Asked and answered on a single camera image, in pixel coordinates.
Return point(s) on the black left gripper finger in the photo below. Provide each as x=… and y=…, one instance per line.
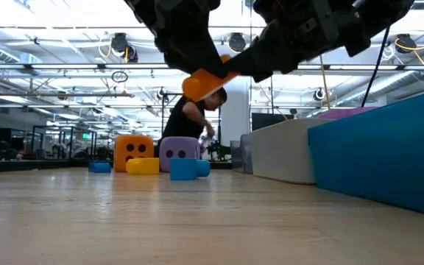
x=197, y=60

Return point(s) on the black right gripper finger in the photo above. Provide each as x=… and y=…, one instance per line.
x=271, y=55

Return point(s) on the orange wedge block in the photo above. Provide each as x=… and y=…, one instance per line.
x=201, y=86

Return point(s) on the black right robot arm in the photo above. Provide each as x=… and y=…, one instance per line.
x=388, y=14

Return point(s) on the person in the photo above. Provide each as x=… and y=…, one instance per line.
x=182, y=125

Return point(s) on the white square column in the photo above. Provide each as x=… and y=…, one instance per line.
x=237, y=117

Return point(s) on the purple foam die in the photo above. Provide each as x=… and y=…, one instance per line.
x=182, y=145

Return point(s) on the purple plastic bucket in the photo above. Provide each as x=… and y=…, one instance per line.
x=341, y=113

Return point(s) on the black device on stand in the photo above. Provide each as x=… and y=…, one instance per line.
x=217, y=150

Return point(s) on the white plastic bin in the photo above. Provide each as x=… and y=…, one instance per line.
x=282, y=154

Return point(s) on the smoky translucent plastic bin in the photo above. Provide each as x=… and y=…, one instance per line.
x=240, y=156

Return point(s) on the orange foam die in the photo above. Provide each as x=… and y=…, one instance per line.
x=134, y=147

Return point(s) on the light blue block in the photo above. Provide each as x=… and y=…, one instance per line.
x=184, y=169

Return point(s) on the yellow one-stud block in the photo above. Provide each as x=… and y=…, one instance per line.
x=144, y=166

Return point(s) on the small blue brick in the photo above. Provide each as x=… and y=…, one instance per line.
x=99, y=167

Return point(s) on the teal plastic bin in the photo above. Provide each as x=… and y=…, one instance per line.
x=381, y=158

